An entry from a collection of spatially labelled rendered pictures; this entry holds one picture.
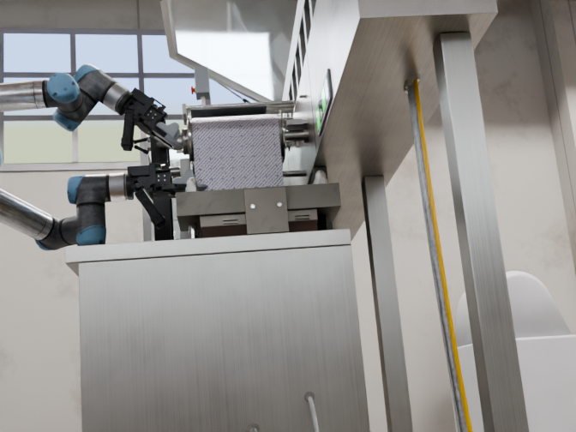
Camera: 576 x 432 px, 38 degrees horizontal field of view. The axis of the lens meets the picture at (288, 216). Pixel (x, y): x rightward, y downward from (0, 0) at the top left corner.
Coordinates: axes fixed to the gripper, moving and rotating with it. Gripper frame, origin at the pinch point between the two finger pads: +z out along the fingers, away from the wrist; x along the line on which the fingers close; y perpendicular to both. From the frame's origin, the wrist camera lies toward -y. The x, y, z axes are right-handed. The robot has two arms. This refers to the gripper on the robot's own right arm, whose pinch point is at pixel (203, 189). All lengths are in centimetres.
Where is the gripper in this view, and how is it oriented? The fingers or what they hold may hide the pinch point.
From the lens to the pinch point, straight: 225.2
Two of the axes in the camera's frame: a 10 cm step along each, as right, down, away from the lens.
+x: -0.7, 2.5, 9.7
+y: -0.8, -9.7, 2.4
